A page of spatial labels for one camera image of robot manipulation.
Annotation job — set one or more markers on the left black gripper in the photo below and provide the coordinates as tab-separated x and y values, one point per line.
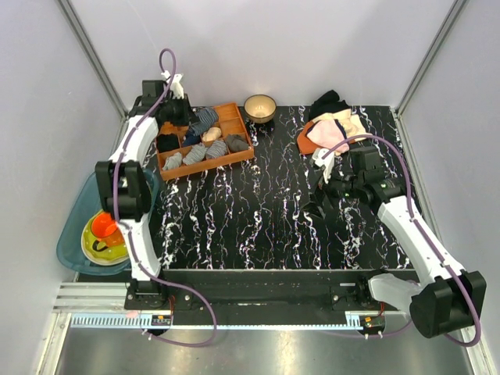
187	112

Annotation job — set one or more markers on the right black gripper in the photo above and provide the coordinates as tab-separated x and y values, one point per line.
316	203

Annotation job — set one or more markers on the blue striped underwear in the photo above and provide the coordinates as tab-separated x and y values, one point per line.
207	117

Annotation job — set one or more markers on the orange wooden divider tray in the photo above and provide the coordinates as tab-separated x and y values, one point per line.
230	124

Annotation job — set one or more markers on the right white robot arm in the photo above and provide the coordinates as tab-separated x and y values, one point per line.
446	297

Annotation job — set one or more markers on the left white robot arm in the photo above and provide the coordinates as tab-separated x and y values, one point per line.
124	192

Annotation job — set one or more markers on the navy rolled underwear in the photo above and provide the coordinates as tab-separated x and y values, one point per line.
191	139

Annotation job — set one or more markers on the black rolled underwear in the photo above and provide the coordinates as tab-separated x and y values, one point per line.
167	142

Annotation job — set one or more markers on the peach rolled underwear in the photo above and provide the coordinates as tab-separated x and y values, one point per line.
212	134

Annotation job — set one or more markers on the grey striped rolled underwear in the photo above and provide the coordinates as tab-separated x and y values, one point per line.
196	155

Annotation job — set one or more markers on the light grey rolled underwear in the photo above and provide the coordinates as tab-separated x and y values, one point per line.
174	161

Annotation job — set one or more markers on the blue-grey striped rolled underwear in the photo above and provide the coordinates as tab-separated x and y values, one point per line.
217	149

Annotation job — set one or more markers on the pink underwear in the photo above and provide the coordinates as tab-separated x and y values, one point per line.
325	134

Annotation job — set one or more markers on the cream underwear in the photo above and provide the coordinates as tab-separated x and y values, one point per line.
349	124

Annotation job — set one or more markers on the orange cloth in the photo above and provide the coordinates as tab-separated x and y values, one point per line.
306	142

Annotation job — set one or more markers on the beige ceramic bowl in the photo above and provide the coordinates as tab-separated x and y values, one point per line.
260	108

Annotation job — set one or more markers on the black garment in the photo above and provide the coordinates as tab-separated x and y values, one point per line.
330	102

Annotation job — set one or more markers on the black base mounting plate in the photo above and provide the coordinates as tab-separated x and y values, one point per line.
336	290

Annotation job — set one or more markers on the orange cup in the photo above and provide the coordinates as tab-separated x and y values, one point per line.
103	225

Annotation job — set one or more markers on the yellow-green dotted plate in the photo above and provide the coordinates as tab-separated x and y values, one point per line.
109	251

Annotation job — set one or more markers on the teal plastic bin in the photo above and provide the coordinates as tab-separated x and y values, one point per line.
78	234

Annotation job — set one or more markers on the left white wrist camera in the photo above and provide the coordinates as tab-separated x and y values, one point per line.
176	87

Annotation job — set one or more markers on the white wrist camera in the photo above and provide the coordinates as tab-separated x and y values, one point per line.
324	159
176	87

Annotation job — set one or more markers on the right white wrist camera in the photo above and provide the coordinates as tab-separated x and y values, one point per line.
324	159

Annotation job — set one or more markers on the aluminium frame rail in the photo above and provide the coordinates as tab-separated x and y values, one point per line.
83	39

